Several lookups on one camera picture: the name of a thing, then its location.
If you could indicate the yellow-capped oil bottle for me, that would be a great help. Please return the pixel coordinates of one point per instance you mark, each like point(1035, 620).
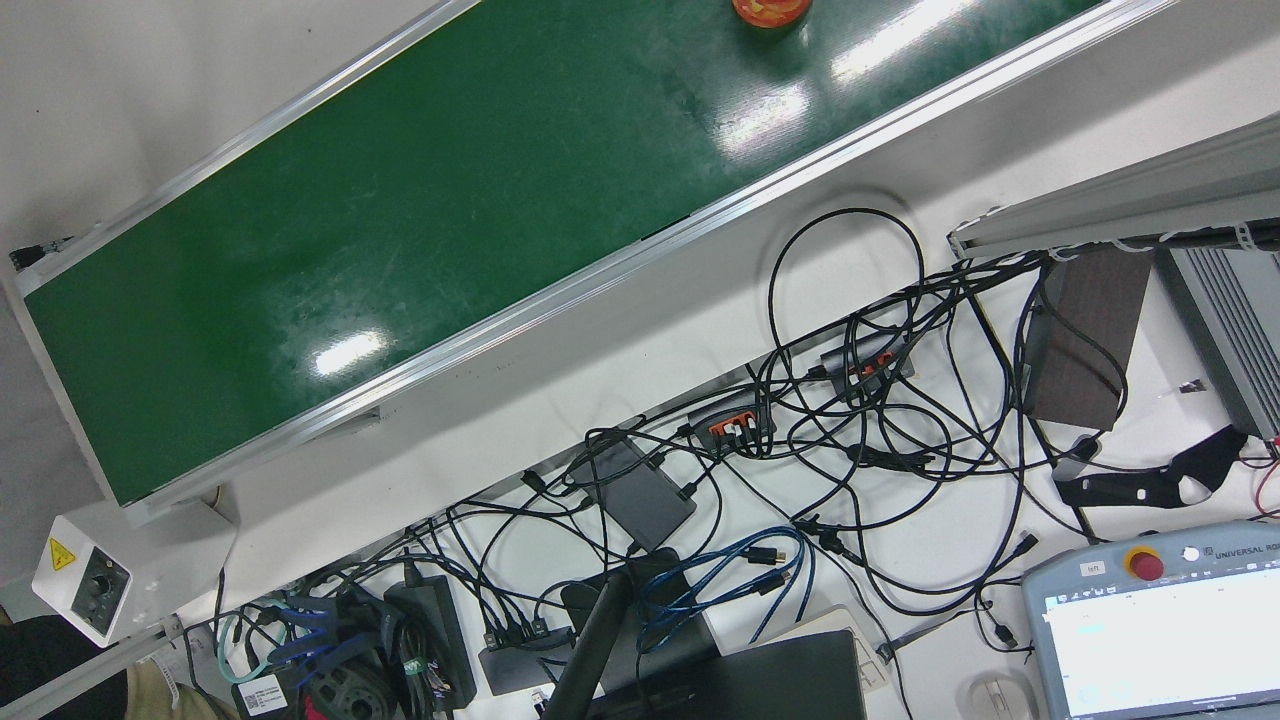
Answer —
point(770, 10)

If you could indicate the grey hub with orange ports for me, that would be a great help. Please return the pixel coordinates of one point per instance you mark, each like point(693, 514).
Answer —
point(725, 415)
point(865, 355)

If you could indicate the dark grey flat adapter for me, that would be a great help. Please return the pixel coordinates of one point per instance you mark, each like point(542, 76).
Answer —
point(640, 495)

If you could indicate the green conveyor belt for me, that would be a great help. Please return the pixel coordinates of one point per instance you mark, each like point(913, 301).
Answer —
point(450, 220)

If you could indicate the black docking hub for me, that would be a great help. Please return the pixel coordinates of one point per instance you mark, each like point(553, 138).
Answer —
point(520, 665)

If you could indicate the beige flat pad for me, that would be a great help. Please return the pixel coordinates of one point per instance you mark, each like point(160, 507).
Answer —
point(835, 625)

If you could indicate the black power brick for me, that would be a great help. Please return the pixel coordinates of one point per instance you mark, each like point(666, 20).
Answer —
point(430, 640)

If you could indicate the brown box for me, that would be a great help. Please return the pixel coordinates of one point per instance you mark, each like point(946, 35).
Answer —
point(1085, 340)

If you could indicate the white computer mouse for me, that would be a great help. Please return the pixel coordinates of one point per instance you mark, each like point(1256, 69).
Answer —
point(1000, 700)

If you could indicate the white QR label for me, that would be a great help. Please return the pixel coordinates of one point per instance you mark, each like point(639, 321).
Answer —
point(262, 693)

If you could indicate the silver aluminium profile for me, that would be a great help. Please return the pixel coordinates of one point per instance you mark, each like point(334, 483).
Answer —
point(1120, 195)

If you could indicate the grey teach pendant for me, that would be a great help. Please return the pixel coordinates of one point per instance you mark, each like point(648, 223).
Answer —
point(1150, 640)

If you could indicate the grey finned metal box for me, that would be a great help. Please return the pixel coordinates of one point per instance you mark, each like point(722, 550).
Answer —
point(1235, 320)

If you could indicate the white conveyor control box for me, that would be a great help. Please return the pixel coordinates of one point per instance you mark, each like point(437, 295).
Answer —
point(85, 585)

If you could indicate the black curved flat bracket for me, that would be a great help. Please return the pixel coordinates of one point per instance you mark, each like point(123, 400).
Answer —
point(1200, 465)

